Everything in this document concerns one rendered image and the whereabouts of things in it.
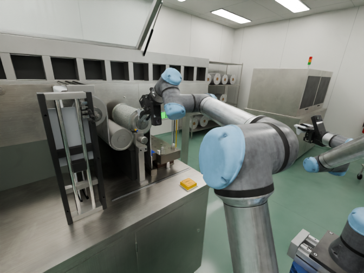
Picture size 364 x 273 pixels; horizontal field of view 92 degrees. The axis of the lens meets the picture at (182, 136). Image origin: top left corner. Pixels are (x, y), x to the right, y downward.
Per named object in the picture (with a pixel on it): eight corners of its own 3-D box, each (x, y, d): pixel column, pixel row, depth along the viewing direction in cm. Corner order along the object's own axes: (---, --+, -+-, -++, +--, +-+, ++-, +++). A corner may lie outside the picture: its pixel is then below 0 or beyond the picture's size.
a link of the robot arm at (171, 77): (168, 82, 64) (163, 63, 67) (156, 98, 72) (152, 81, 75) (186, 85, 68) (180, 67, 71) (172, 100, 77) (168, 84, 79)
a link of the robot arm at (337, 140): (348, 159, 81) (355, 142, 78) (325, 149, 91) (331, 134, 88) (362, 158, 82) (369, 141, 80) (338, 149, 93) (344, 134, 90)
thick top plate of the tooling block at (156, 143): (161, 164, 111) (161, 156, 109) (132, 144, 139) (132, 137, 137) (180, 157, 121) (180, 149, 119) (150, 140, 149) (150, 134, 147)
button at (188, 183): (187, 190, 98) (188, 187, 98) (180, 184, 103) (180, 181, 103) (196, 186, 103) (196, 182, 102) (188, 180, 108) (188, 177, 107)
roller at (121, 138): (112, 153, 91) (109, 131, 87) (97, 138, 109) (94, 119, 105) (133, 147, 99) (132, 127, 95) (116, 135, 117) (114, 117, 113)
